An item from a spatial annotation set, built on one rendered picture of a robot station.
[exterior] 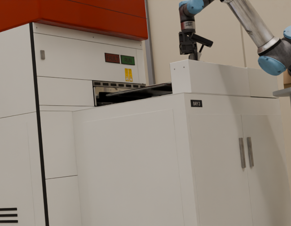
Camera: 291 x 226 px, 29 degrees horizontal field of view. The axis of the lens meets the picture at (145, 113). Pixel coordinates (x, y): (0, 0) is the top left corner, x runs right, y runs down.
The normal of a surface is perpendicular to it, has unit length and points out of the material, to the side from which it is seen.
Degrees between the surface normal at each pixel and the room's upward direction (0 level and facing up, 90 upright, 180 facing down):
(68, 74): 90
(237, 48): 90
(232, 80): 90
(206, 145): 90
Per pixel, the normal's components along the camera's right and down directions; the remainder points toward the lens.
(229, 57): -0.38, -0.04
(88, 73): 0.80, -0.12
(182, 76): -0.59, 0.00
